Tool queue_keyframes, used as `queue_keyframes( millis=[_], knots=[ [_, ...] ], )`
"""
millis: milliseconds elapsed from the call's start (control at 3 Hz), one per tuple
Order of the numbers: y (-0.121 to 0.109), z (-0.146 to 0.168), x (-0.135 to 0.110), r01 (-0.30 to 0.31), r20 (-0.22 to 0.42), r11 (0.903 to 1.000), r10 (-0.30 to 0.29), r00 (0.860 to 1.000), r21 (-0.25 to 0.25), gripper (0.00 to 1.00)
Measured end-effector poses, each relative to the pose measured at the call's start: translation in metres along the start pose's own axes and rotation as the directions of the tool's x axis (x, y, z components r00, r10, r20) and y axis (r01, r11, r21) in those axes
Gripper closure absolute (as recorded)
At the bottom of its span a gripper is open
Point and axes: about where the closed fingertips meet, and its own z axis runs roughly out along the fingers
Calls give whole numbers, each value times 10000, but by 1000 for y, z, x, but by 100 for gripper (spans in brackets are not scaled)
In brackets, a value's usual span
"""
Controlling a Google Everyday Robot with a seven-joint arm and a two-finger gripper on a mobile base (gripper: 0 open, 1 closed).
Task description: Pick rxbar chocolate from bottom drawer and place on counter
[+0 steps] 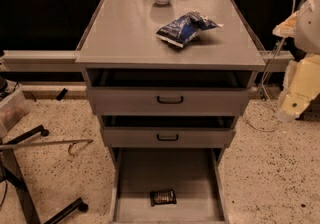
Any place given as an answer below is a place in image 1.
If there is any small black floor block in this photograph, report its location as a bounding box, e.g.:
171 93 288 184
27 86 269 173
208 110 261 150
56 88 68 101

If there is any bottom grey open drawer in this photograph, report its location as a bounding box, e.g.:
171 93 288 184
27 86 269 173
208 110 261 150
109 148 229 224

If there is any metal hook rod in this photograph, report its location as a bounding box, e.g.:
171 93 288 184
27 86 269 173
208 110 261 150
0 139 93 151

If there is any clear plastic storage box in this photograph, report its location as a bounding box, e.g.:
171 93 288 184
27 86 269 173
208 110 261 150
0 81 30 138

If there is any blue chip bag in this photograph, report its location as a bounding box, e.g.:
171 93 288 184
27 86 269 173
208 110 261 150
156 11 221 48

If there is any black stand base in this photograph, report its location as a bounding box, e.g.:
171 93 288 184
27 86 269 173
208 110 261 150
0 124 90 224

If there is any top grey drawer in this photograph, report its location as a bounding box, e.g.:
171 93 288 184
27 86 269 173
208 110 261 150
85 68 249 116

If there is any grey drawer cabinet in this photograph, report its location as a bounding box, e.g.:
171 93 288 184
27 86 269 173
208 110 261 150
75 0 267 224

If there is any middle grey drawer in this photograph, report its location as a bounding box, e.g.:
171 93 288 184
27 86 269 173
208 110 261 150
101 116 235 148

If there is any white cable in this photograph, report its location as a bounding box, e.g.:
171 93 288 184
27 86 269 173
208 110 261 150
245 0 298 133

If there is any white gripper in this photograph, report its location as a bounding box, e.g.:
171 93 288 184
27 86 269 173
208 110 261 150
272 12 320 122

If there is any dark rxbar chocolate bar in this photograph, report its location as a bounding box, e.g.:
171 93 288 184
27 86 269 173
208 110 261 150
150 189 177 207

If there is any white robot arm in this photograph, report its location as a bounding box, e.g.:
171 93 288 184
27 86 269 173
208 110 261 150
272 0 320 121

